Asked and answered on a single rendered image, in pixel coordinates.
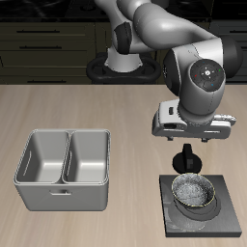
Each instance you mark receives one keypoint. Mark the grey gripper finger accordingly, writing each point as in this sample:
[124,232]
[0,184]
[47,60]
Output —
[170,138]
[204,140]

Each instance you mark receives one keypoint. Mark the white two-bin basket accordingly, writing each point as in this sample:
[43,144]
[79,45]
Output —
[62,170]

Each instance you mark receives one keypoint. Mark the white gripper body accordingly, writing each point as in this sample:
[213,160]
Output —
[193,130]

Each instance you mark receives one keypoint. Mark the dark kitchen cupboards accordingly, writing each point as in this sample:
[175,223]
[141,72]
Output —
[48,48]

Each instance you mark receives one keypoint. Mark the dark grey stove plate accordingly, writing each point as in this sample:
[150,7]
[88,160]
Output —
[225,218]

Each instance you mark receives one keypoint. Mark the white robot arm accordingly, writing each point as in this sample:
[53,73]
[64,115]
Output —
[167,30]

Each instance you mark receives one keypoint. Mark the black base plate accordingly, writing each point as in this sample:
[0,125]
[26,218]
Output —
[151,72]

